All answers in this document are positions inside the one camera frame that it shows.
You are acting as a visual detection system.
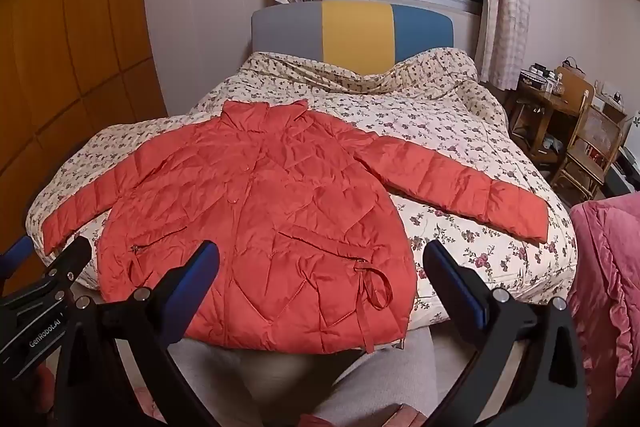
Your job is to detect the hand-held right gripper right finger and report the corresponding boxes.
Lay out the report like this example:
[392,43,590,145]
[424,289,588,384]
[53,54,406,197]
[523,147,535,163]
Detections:
[422,239,589,427]

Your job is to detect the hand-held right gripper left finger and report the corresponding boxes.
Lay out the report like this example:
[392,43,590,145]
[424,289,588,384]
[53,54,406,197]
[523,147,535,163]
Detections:
[52,241,221,427]

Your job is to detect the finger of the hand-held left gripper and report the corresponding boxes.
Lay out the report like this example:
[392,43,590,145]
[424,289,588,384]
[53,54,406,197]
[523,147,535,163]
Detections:
[0,236,32,280]
[47,236,94,294]

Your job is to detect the orange puffer jacket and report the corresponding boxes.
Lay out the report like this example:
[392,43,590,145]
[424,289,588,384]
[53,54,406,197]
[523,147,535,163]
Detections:
[41,99,550,354]

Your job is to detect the floral quilt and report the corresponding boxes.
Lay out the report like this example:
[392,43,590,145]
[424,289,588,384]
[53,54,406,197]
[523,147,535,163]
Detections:
[26,47,579,323]

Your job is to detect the person's grey trousers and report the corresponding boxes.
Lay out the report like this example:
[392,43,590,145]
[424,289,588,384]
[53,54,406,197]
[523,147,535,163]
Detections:
[160,326,467,427]

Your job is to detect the pink ruffled blanket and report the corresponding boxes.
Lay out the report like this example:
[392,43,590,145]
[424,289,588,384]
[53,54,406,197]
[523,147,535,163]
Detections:
[567,192,640,399]

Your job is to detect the wooden chair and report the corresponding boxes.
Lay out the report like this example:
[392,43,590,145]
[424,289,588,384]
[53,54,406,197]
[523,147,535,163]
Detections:
[550,66,624,204]

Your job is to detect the wooden desk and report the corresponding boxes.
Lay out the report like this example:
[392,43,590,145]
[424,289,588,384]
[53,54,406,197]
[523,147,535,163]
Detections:
[505,77,568,160]

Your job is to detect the wooden wardrobe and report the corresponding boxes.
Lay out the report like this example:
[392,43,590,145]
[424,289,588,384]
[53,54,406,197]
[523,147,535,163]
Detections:
[0,0,169,258]

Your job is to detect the dark storage box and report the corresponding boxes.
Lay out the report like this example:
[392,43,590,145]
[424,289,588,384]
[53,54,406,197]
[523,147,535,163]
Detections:
[520,64,557,92]

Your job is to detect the grey yellow blue headboard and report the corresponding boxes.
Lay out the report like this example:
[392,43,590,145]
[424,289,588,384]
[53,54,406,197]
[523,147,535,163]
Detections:
[251,0,455,75]

